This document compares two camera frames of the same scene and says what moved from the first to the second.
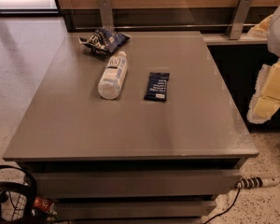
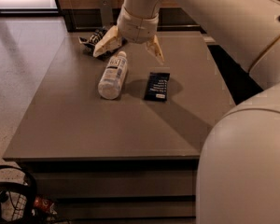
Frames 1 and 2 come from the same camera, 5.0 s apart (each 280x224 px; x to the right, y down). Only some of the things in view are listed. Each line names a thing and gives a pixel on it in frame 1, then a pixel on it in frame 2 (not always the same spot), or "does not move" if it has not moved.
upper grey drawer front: [138, 184] does not move
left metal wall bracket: [105, 11] does not move
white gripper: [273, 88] -> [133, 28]
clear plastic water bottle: [114, 75] does not move
